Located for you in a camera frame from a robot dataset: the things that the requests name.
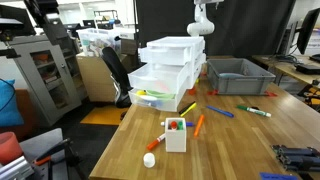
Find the clear plastic storage bin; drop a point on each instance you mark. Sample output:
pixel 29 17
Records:
pixel 96 41

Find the blue cushion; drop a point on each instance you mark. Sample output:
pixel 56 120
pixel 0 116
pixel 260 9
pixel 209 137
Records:
pixel 8 105

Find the white plastic drawer unit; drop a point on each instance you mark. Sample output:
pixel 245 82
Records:
pixel 170 70

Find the black computer monitor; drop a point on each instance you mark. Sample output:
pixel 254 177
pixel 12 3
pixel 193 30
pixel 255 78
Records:
pixel 307 30

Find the orange marker with white end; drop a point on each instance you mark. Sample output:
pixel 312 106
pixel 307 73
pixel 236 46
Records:
pixel 155 142

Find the yellow object in drawer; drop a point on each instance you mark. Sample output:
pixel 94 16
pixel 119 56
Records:
pixel 141 92

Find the red plastic bucket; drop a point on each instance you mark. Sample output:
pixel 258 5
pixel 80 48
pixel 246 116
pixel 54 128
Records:
pixel 9 146

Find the yellow floor mat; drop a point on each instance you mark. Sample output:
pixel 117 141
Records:
pixel 103 116

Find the red marker in holder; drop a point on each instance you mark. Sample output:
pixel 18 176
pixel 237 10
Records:
pixel 173 125

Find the white object in drawer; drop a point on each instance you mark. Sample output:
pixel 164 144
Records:
pixel 150 98

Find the plain orange marker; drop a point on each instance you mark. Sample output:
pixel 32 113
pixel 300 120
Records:
pixel 199 125

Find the black box on desk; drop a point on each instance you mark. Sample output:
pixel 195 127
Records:
pixel 308 68

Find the green object in drawer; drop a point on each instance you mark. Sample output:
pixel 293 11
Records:
pixel 161 95

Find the green marker in holder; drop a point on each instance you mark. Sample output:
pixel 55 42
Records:
pixel 180 125

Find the white bottle cap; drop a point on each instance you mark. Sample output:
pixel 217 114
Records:
pixel 149 160

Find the black metal device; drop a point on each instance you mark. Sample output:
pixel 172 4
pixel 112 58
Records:
pixel 296 157

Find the black office chair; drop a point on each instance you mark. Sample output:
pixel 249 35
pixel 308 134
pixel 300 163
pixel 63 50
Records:
pixel 117 73

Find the yellow and black tool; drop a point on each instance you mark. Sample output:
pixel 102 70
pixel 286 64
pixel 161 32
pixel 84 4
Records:
pixel 311 93

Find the grey plastic crate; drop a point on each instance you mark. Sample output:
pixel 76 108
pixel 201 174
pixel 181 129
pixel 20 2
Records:
pixel 241 83

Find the white square pen holder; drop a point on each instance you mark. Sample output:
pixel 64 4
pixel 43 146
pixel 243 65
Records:
pixel 176 140

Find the black marker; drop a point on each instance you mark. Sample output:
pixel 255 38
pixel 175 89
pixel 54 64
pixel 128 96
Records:
pixel 186 107

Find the yellow marker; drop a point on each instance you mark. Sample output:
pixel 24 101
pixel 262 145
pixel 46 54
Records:
pixel 189 109

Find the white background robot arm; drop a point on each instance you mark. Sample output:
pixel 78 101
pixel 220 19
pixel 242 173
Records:
pixel 200 26

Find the green and white marker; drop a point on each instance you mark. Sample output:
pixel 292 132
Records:
pixel 254 111

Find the white marker with blue cap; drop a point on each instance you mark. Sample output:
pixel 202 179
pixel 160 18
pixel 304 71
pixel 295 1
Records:
pixel 189 124

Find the grey metal cabinet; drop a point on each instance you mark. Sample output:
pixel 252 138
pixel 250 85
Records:
pixel 43 80

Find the blue flat card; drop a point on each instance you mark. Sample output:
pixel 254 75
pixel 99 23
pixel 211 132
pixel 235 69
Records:
pixel 276 176

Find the aluminium extrusion bar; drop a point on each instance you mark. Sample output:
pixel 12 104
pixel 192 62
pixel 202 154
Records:
pixel 15 169

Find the light wooden side desk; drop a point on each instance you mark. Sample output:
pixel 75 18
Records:
pixel 286 68

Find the black tripod clamp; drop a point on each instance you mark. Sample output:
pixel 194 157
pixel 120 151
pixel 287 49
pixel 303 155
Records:
pixel 60 150

